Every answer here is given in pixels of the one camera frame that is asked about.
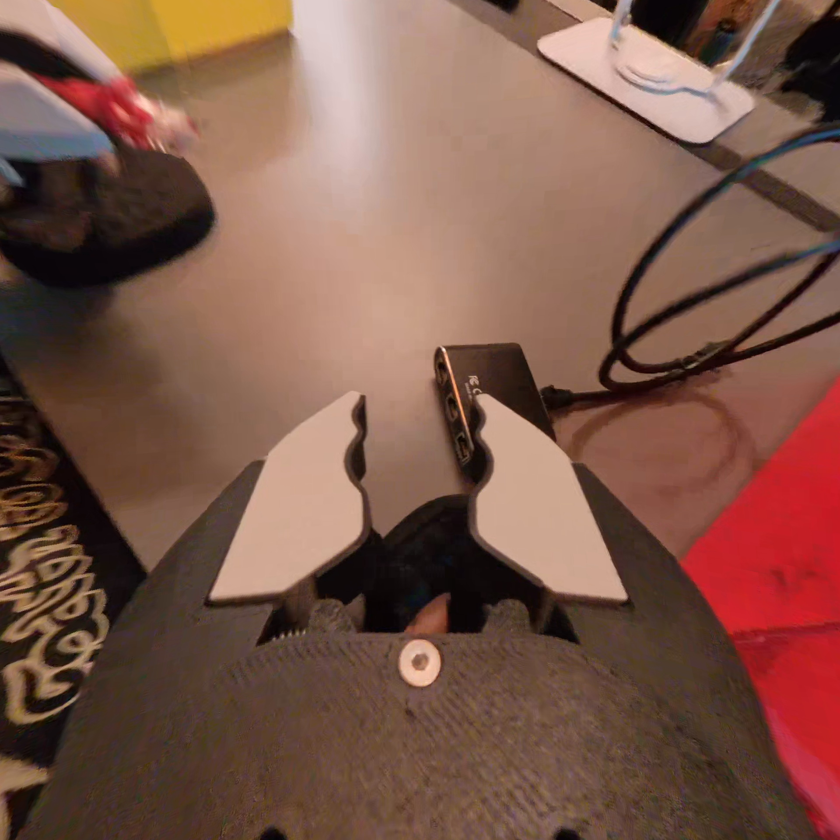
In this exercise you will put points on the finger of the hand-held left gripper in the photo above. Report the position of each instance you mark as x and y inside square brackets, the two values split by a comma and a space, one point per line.
[59, 33]
[46, 124]

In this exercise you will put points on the red plastic bin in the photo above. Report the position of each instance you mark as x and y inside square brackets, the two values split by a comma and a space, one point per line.
[774, 525]

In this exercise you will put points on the yellow plastic bin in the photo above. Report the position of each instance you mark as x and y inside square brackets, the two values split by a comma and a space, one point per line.
[197, 26]

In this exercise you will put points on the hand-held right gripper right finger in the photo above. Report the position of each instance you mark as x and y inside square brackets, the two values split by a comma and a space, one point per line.
[538, 518]

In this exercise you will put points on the white monitor stand base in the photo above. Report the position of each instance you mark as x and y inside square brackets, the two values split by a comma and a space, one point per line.
[590, 52]

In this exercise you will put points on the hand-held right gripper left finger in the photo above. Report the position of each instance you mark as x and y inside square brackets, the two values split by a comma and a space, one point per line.
[295, 512]

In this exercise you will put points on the black adapter hub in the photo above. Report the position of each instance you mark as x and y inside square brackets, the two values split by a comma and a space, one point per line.
[499, 371]

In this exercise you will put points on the black mesh wrist rest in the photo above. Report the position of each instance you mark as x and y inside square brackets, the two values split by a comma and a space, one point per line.
[157, 216]

